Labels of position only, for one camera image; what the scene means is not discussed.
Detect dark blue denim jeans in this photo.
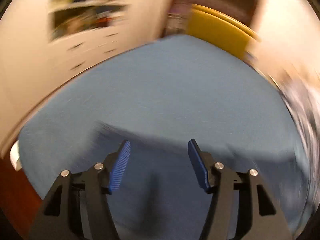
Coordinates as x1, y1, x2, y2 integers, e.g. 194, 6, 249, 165
97, 123, 293, 239

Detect grey star-print duvet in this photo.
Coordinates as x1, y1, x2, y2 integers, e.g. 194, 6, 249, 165
275, 72, 319, 206

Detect teal quilted bed mattress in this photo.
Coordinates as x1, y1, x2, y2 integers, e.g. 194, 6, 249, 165
18, 35, 313, 240

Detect white wardrobe shelf unit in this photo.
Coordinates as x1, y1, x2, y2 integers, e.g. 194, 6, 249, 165
1, 0, 172, 156

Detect yellow leather armchair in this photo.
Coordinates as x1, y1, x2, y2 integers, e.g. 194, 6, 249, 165
185, 4, 259, 60

